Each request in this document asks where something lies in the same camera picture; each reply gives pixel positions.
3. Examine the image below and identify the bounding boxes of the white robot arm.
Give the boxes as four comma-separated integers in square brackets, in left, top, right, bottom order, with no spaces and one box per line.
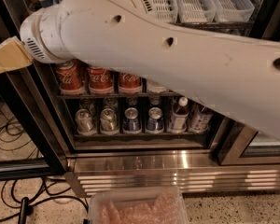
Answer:
[0,0,280,140]

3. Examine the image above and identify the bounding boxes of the coke can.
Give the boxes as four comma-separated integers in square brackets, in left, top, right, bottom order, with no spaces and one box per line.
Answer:
[119,73,142,93]
[55,60,85,95]
[88,67,113,94]

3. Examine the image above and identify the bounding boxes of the black steel fridge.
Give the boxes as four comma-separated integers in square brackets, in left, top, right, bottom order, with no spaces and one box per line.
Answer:
[0,0,280,197]

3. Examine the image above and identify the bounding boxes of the black floor cables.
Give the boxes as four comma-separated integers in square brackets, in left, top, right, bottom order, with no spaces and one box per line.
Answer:
[0,103,90,224]

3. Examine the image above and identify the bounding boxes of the coke can front middle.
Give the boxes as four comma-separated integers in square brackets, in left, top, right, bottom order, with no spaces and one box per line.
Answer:
[88,67,113,94]

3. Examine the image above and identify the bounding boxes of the clear tray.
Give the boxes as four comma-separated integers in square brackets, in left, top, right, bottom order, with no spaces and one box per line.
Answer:
[176,0,217,23]
[152,0,178,23]
[213,0,255,22]

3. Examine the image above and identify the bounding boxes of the tea bottle right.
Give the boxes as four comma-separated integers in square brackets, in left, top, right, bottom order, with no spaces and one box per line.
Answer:
[189,105,214,133]

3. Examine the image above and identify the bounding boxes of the blue can front right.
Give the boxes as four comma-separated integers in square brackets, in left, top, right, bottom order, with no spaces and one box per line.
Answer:
[146,107,164,133]

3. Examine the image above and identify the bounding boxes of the clear plastic bin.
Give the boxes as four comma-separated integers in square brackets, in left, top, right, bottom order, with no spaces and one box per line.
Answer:
[88,187,189,224]

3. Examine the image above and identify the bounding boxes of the blue can front left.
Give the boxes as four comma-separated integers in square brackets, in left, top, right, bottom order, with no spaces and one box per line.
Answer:
[123,107,141,134]

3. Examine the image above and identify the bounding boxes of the black floor stand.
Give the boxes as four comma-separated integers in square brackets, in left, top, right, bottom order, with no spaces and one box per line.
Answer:
[18,197,34,224]

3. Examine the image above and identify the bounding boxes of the water bottle front left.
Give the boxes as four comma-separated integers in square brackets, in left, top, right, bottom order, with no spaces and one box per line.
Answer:
[147,80,168,93]

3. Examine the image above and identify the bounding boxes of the tea bottle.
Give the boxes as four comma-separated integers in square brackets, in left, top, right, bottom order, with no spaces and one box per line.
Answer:
[189,105,214,133]
[168,96,189,133]

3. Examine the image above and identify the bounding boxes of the tea bottle left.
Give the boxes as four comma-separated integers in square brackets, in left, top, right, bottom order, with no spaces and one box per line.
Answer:
[168,96,189,133]

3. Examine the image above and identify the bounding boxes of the coke can front right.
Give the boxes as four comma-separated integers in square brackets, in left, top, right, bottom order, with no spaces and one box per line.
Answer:
[119,73,142,93]

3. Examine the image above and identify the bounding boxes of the open fridge glass door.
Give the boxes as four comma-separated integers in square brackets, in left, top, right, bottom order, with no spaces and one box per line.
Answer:
[0,68,67,181]

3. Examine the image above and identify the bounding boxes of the coke can front left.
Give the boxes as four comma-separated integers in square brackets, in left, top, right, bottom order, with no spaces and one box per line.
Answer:
[55,60,85,95]

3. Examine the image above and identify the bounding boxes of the silver can front left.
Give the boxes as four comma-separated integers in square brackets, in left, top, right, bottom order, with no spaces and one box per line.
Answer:
[75,109,96,136]

